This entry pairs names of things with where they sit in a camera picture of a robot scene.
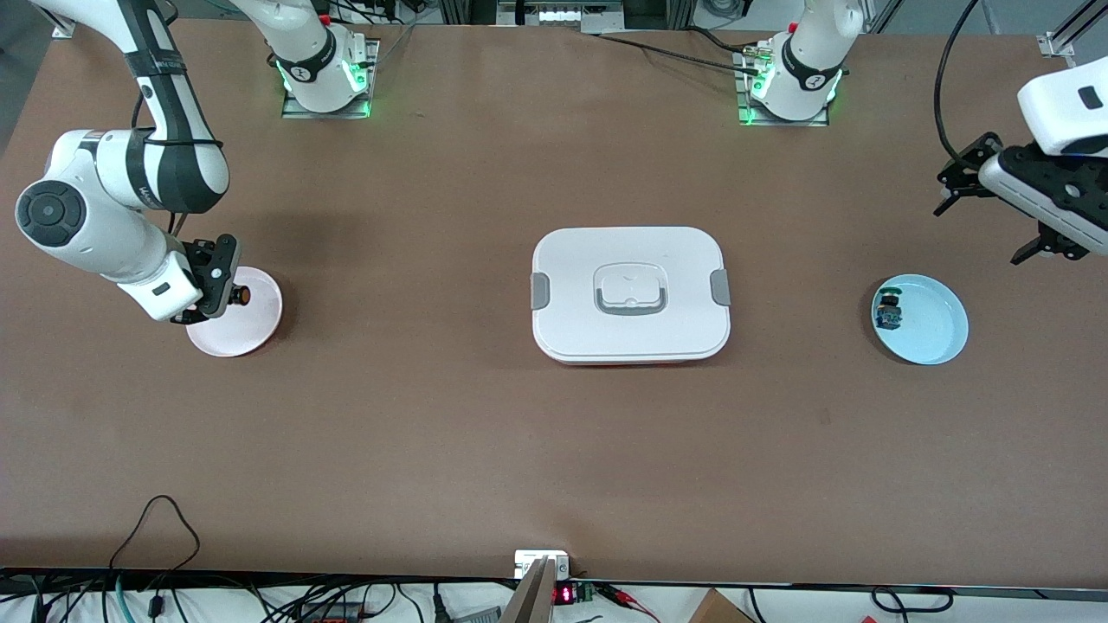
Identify black looped cable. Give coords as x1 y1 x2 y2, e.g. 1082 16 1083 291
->
108 495 202 598

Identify light blue round plate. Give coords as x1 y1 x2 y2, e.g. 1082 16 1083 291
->
871 273 970 366

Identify black coiled cable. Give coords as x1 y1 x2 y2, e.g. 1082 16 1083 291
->
870 587 955 615

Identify metal equipment rack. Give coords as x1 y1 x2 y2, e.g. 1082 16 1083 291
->
437 0 698 35

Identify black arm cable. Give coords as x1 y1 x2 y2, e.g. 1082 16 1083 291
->
130 82 226 243
933 0 992 170

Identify pale pink round plate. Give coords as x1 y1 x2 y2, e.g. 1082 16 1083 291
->
185 267 284 358

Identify white outlet box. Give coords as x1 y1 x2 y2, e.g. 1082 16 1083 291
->
514 549 572 581

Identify brown cardboard box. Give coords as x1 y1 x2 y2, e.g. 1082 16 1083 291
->
688 588 754 623

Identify white lidded lunch box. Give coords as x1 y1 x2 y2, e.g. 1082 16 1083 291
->
531 227 732 366

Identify grey slanted bar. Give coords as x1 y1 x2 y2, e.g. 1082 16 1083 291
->
500 556 559 623

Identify aluminium frame extrusion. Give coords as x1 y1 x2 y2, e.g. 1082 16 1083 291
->
48 0 100 40
1039 0 1108 58

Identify black cable on table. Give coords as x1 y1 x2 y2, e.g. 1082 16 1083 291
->
597 33 756 72

